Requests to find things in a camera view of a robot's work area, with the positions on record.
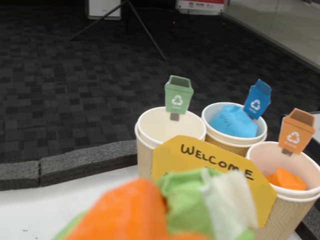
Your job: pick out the orange paper bin tag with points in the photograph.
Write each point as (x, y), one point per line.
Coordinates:
(295, 135)

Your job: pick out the green paper package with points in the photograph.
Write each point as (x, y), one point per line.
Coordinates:
(185, 200)

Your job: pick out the white red banner sign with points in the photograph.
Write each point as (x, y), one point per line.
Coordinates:
(200, 5)

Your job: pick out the blue paper bin tag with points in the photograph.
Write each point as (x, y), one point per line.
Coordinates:
(256, 105)

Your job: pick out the beige ripple paper cup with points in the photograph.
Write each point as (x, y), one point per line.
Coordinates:
(287, 212)
(170, 127)
(235, 142)

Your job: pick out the yellow handwritten welcome sign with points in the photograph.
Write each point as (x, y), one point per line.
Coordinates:
(175, 155)

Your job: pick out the black foam border strip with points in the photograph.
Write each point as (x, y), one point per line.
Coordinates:
(17, 175)
(87, 162)
(310, 225)

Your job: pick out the black tripod leg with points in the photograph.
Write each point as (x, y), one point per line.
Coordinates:
(97, 23)
(147, 32)

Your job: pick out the green paper bin tag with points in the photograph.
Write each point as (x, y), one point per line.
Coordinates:
(178, 100)

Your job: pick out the blue paper package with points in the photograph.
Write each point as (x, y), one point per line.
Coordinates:
(232, 122)

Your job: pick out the orange paper ball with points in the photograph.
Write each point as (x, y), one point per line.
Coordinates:
(285, 180)

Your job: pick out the white panel black frame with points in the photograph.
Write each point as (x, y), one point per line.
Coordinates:
(102, 8)

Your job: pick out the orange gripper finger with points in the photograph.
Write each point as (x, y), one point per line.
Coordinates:
(190, 237)
(125, 212)

